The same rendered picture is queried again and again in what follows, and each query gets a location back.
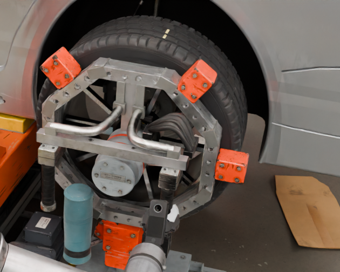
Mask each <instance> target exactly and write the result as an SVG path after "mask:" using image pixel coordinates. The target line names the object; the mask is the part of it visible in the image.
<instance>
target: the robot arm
mask: <svg viewBox="0 0 340 272"><path fill-rule="evenodd" d="M168 209H169V202H168V201H166V200H159V199H154V200H152V201H151V203H150V207H149V209H148V210H147V212H146V213H145V214H144V215H143V218H142V226H143V228H142V229H143V231H144V233H143V234H142V243H140V244H138V245H136V246H135V247H134V248H133V249H132V252H131V254H130V256H129V259H128V261H127V265H126V267H125V269H124V272H162V271H163V270H166V266H165V264H166V258H167V256H168V253H169V250H170V247H171V241H172V240H171V238H172V232H174V233H175V231H176V230H178V227H179V223H180V218H179V210H178V208H177V206H176V204H174V205H173V208H172V209H171V210H170V213H169V214H168ZM164 253H165V254H164ZM0 272H87V271H84V270H81V269H78V268H76V267H73V266H70V265H68V264H65V263H62V262H59V261H56V260H53V259H50V258H48V257H45V256H42V255H39V254H36V253H33V252H31V251H28V250H25V249H23V248H20V247H16V246H14V245H11V244H8V243H6V241H5V239H4V237H3V234H2V233H1V232H0Z"/></svg>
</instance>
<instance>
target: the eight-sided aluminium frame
mask: <svg viewBox="0 0 340 272"><path fill-rule="evenodd" d="M139 77H140V78H141V79H140V78H139ZM99 78H100V79H106V80H112V81H124V82H125V83H128V84H133V85H137V84H139V85H145V86H146V87H151V88H155V89H161V90H164V91H165V92H166V93H167V94H168V95H169V97H170V98H171V99H172V100H173V101H174V103H175V104H176V105H177V107H178V108H179V109H180V110H181V111H182V112H183V114H184V115H185V116H186V117H187V118H188V120H189V121H190V122H191V123H192V124H193V126H194V127H195V128H196V129H197V130H198V131H199V133H200V134H201V135H202V136H203V137H204V139H205V146H204V150H203V158H202V167H201V175H200V183H199V185H197V186H196V187H194V188H192V189H190V190H189V191H187V192H185V193H183V194H182V195H180V196H178V197H177V198H175V199H173V205H174V204H176V206H177V208H178V210H179V217H182V216H183V215H185V214H187V213H189V212H190V211H192V210H194V209H196V208H198V207H199V206H201V205H204V204H205V203H206V202H208V201H210V199H211V197H212V193H213V189H214V185H215V179H214V172H215V164H216V159H217V156H218V153H219V148H220V141H221V137H222V127H221V125H220V124H219V123H218V121H217V120H216V119H215V118H214V117H213V116H212V115H211V113H210V112H209V111H208V110H207V109H206V107H205V106H204V105H203V103H202V102H201V101H200V100H199V99H198V100H197V101H196V102H195V103H192V102H190V101H189V100H188V99H187V98H186V97H185V96H184V95H183V94H182V93H181V92H180V91H179V90H178V89H176V88H177V87H178V83H179V81H180V79H181V76H180V75H179V74H178V73H177V72H176V71H175V70H171V69H168V68H161V67H155V66H149V65H143V64H137V63H131V62H125V61H121V60H115V59H111V58H103V57H100V58H98V59H97V60H96V61H93V62H92V64H91V65H89V66H88V67H87V68H85V69H84V70H82V72H80V74H79V75H78V76H77V77H76V78H75V79H74V80H73V81H72V82H70V83H69V84H67V85H66V86H65V87H64V88H62V89H61V90H55V91H54V92H53V93H52V94H51V95H50V96H49V97H48V98H47V99H46V100H45V102H43V103H42V112H41V113H42V128H45V125H46V124H47V123H48V122H50V123H51V122H55V123H61V119H62V106H63V105H64V104H65V103H67V102H68V101H69V100H71V99H72V98H73V97H75V96H76V95H77V94H79V93H80V92H81V91H83V90H84V89H86V88H87V87H88V86H90V85H91V84H92V83H94V82H95V81H96V80H98V79H99ZM55 181H56V182H57V183H58V184H59V185H60V186H61V187H62V189H63V190H65V188H66V187H68V186H70V185H72V184H75V183H82V184H85V185H88V184H87V183H86V182H85V181H84V180H83V179H82V178H81V177H80V176H79V175H78V173H77V172H76V171H75V170H74V169H73V168H72V167H71V166H70V165H69V164H68V163H67V161H66V160H65V159H64V158H63V157H61V158H60V160H59V161H58V162H57V164H56V165H55ZM88 186H89V185H88ZM93 193H94V194H93V218H95V219H98V218H101V219H104V220H107V221H111V222H116V223H122V224H125V225H130V226H135V227H140V228H143V226H142V218H143V215H144V214H145V213H146V212H147V210H148V209H149V208H147V207H142V206H136V205H132V204H128V203H123V202H118V201H112V200H108V199H102V198H100V197H99V196H98V195H97V194H96V193H95V192H94V191H93Z"/></svg>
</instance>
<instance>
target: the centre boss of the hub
mask: <svg viewBox="0 0 340 272"><path fill-rule="evenodd" d="M150 100H151V98H149V99H146V100H145V101H144V106H145V107H146V108H147V106H148V104H149V102H150ZM160 109H161V106H160V104H159V102H158V101H157V102H156V103H155V105H154V107H153V109H152V111H153V112H154V113H155V114H156V115H157V114H158V113H159V112H160Z"/></svg>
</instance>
